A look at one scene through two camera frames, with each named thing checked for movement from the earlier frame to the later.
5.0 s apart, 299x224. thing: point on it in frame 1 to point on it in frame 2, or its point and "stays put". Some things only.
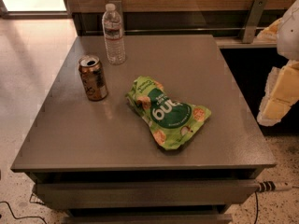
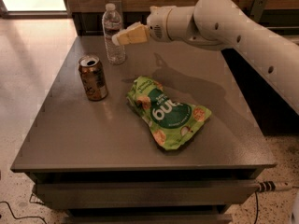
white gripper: (290, 32) to (156, 23)
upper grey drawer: (140, 193) stays put
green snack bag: (170, 121) stays put
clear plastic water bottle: (112, 27) stays put
